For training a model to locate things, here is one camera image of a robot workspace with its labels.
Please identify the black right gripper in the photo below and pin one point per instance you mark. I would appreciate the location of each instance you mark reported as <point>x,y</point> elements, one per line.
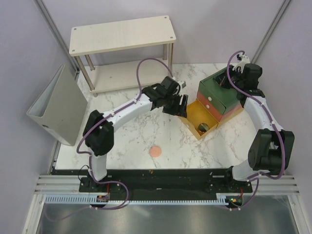
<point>222,79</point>

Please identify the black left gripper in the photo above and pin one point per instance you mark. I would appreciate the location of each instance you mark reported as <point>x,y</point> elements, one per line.
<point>178,110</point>

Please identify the yellow drawer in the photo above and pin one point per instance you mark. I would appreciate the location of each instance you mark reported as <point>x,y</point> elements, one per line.
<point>196,114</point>

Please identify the coral drawer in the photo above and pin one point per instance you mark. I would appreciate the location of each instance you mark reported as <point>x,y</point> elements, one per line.
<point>208,105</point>

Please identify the green drawer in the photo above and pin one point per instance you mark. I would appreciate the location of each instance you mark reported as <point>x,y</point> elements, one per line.
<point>210,91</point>

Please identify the gold black round jar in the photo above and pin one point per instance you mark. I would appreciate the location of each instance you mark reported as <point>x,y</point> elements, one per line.
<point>203,128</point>

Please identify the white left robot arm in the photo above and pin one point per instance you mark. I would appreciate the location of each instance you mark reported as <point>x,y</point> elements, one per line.
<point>98,134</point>

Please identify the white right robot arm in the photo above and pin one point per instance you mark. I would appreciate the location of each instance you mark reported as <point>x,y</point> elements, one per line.
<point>271,149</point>

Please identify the green drawer box housing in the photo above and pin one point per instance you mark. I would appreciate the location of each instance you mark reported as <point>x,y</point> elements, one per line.
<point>228,96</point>

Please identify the coral drawer box housing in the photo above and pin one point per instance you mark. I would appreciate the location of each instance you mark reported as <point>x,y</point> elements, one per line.
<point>234,106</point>

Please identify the yellow drawer box housing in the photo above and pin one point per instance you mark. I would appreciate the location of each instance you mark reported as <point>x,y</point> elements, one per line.
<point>229,116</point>

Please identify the white wooden two-tier shelf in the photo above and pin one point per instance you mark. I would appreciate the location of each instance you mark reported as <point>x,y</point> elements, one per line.
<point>122,35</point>

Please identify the grey file holder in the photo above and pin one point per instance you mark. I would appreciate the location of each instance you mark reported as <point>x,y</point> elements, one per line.
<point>60,107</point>

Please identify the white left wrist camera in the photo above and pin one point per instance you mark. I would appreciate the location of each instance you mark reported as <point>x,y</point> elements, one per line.
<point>181,85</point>

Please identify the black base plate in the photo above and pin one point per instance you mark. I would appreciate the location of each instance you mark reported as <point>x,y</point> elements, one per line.
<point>166,185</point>

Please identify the right blue cable duct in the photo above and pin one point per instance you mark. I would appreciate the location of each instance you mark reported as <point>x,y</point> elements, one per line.
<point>236,199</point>

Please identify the blue cable duct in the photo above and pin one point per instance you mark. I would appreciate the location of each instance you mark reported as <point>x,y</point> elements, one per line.
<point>236,199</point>
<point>76,199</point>

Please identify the aluminium frame rail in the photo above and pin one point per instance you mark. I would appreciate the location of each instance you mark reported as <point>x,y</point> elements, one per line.
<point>69,184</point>

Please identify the left blue cable duct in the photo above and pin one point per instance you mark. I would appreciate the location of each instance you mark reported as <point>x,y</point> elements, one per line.
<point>76,199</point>

